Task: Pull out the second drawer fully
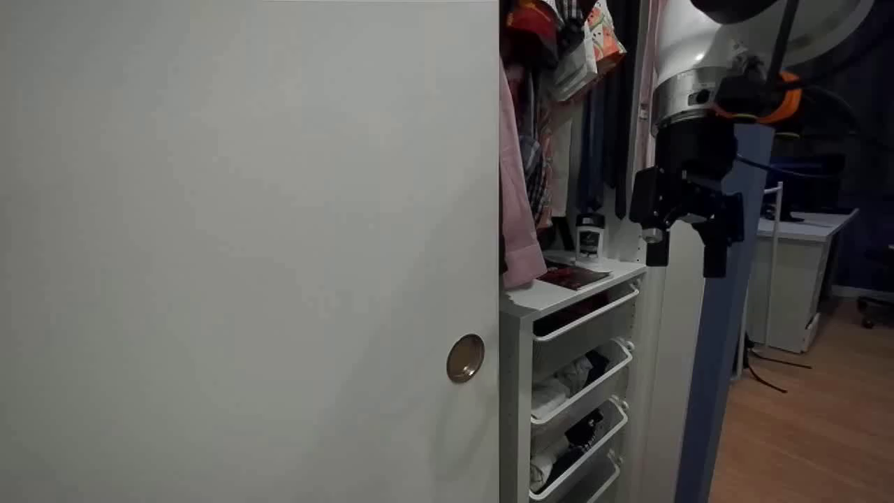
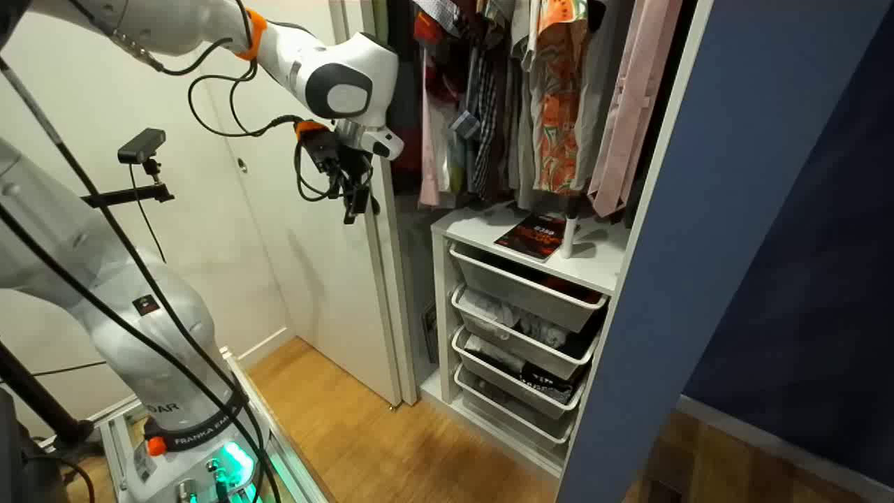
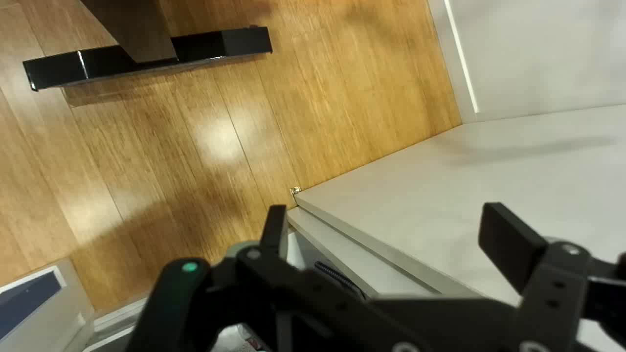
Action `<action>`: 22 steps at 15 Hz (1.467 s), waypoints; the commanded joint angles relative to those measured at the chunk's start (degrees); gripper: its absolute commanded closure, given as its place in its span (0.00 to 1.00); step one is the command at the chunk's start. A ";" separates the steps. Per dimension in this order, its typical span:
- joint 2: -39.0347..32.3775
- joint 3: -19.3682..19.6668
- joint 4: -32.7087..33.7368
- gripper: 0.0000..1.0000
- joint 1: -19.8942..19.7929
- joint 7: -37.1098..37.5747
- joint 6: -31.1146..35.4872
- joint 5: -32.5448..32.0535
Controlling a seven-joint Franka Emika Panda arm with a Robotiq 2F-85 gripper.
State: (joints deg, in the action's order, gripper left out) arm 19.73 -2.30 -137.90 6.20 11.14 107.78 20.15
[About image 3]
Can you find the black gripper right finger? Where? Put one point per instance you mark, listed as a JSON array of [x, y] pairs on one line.
[[511, 241]]

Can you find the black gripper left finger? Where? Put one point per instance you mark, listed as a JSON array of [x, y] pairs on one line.
[[274, 228]]

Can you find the white robot mounting table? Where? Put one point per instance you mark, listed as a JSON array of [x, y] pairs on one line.
[[495, 177]]

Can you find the black bar desk foot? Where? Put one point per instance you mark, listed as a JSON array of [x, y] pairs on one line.
[[221, 44]]

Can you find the brown wooden desk leg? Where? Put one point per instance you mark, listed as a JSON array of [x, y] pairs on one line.
[[133, 26]]

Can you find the white box with blue panel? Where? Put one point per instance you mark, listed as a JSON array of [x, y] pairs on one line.
[[39, 314]]

